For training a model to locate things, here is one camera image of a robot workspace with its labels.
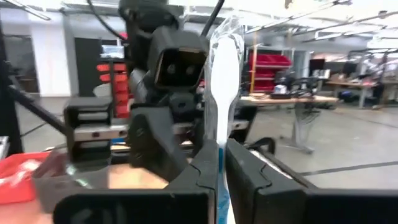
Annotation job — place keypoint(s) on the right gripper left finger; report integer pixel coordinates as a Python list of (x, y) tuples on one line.
[(186, 205)]

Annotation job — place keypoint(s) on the red bin shelf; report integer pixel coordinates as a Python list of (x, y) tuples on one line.
[(270, 62)]

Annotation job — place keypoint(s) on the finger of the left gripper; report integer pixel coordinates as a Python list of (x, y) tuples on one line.
[(197, 137), (149, 143)]

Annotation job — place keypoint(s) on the black rack with bins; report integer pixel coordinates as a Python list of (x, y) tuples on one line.
[(87, 62)]

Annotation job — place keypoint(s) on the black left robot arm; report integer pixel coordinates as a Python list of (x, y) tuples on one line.
[(140, 18)]

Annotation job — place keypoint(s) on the orange plastic basket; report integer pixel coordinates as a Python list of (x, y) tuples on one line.
[(12, 186)]

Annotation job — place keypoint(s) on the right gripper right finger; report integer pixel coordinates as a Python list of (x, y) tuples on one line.
[(280, 205)]

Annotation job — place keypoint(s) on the wooden table with grey legs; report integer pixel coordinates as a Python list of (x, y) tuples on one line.
[(280, 100)]

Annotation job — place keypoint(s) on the black aluminium table frame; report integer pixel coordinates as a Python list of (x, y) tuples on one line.
[(9, 93)]

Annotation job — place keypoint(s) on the blue toothbrush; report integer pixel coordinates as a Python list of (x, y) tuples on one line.
[(225, 81)]

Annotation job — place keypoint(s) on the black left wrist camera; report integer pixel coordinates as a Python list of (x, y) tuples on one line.
[(177, 65)]

